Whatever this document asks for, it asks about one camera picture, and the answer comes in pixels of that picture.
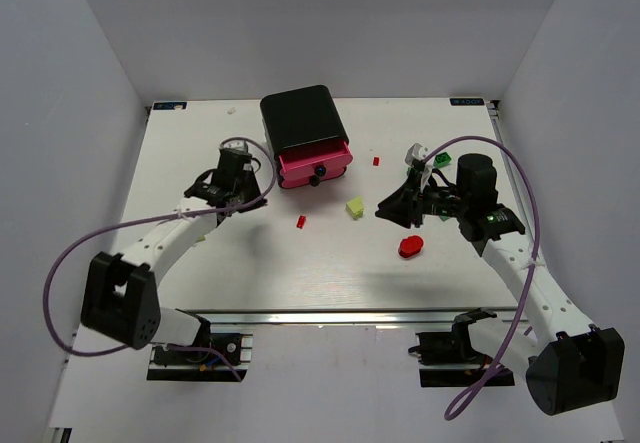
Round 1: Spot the yellow-green lego brick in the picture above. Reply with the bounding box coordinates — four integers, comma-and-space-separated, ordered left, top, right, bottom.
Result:
345, 196, 365, 220

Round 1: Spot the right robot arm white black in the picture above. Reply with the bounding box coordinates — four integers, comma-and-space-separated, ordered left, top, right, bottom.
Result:
376, 144, 625, 415

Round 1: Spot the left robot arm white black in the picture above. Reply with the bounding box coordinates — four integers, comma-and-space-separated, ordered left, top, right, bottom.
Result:
81, 140, 260, 349

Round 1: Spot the red oval lego piece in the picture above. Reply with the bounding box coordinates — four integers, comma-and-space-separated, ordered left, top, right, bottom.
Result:
398, 235, 424, 259

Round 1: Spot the green square lego brick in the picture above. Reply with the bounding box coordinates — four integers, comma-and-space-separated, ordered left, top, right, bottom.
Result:
434, 152, 452, 168

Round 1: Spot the pink top drawer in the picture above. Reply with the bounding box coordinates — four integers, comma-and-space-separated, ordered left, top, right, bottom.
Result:
279, 139, 353, 181

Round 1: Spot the pink drawer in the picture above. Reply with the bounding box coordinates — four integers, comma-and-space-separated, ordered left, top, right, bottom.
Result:
278, 167, 347, 189
279, 139, 353, 181

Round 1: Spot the pink bottom drawer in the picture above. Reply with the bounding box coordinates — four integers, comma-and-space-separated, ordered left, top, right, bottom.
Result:
278, 167, 347, 189

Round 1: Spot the black drawer cabinet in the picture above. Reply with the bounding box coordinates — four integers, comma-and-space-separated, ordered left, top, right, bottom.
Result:
260, 85, 349, 180

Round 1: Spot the right blue corner label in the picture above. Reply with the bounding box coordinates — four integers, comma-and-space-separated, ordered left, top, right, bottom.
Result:
449, 97, 485, 106

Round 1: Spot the blue corner label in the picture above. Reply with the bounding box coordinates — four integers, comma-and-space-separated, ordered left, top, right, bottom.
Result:
449, 97, 485, 106
152, 101, 187, 111

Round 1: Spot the left blue corner label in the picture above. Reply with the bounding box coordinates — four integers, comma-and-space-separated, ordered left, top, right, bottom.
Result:
152, 101, 187, 111

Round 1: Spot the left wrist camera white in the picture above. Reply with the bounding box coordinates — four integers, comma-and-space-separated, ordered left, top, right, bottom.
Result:
219, 138, 251, 157

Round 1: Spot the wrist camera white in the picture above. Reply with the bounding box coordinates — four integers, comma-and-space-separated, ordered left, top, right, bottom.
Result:
219, 138, 251, 157
405, 143, 433, 191

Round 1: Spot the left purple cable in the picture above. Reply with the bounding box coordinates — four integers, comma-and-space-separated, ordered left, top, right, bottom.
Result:
42, 136, 277, 383

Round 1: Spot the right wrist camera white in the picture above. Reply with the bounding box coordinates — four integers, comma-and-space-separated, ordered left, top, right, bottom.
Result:
405, 143, 433, 191

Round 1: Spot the aluminium front rail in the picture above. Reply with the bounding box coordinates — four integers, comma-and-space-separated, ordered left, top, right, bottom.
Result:
189, 307, 521, 328

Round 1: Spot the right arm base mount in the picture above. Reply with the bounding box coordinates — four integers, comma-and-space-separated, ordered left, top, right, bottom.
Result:
407, 307, 515, 389

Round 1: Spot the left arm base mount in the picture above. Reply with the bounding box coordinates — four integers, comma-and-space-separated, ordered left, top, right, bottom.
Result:
146, 325, 254, 383

